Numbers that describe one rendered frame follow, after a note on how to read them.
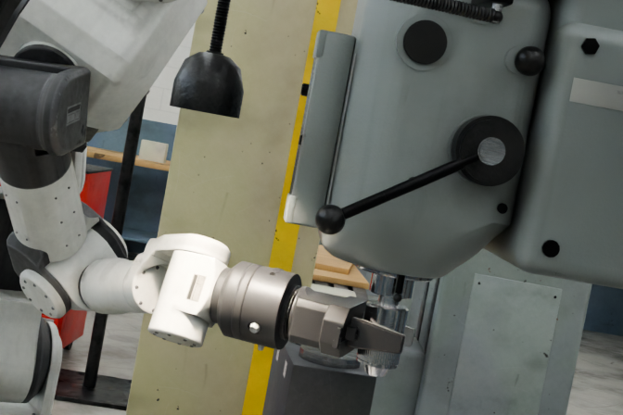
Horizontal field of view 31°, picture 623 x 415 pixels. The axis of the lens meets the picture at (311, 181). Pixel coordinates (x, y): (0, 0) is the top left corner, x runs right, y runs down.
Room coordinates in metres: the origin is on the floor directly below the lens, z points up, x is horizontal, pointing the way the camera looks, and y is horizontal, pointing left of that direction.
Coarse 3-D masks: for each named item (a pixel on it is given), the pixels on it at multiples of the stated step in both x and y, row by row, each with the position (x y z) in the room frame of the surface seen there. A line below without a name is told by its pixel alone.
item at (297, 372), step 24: (288, 360) 1.58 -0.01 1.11; (312, 360) 1.57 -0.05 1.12; (336, 360) 1.56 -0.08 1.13; (288, 384) 1.54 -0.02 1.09; (312, 384) 1.54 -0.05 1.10; (336, 384) 1.55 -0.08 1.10; (360, 384) 1.55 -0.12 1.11; (264, 408) 1.74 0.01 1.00; (288, 408) 1.54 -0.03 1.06; (312, 408) 1.54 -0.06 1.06; (336, 408) 1.55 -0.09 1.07; (360, 408) 1.55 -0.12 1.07
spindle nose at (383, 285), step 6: (372, 276) 1.23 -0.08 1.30; (378, 276) 1.22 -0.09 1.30; (384, 276) 1.22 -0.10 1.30; (372, 282) 1.23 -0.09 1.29; (378, 282) 1.22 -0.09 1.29; (384, 282) 1.22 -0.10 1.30; (390, 282) 1.21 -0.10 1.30; (396, 282) 1.21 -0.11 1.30; (408, 282) 1.22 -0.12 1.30; (372, 288) 1.23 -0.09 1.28; (378, 288) 1.22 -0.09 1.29; (384, 288) 1.22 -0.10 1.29; (390, 288) 1.21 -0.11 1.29; (408, 288) 1.22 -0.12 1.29; (378, 294) 1.22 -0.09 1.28; (384, 294) 1.22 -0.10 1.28; (390, 294) 1.21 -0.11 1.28; (402, 294) 1.22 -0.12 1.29; (408, 294) 1.22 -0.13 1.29
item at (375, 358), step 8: (368, 312) 1.23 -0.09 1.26; (368, 320) 1.22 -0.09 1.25; (376, 320) 1.22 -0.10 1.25; (384, 320) 1.22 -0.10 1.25; (392, 320) 1.22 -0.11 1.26; (400, 320) 1.22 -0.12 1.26; (392, 328) 1.22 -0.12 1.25; (400, 328) 1.22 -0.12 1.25; (360, 352) 1.23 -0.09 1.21; (368, 352) 1.22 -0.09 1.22; (376, 352) 1.22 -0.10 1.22; (384, 352) 1.22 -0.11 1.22; (360, 360) 1.23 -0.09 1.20; (368, 360) 1.22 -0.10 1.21; (376, 360) 1.22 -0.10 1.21; (384, 360) 1.22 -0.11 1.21; (392, 360) 1.22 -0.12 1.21; (384, 368) 1.22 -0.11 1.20; (392, 368) 1.22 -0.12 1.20
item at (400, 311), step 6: (372, 300) 1.24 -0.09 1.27; (366, 306) 1.23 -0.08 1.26; (372, 306) 1.22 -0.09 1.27; (378, 306) 1.22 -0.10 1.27; (384, 306) 1.22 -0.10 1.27; (402, 306) 1.24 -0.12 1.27; (372, 312) 1.22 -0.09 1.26; (378, 312) 1.22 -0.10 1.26; (384, 312) 1.22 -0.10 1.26; (390, 312) 1.22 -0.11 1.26; (396, 312) 1.22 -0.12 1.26; (402, 312) 1.22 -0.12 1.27; (402, 318) 1.22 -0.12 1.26
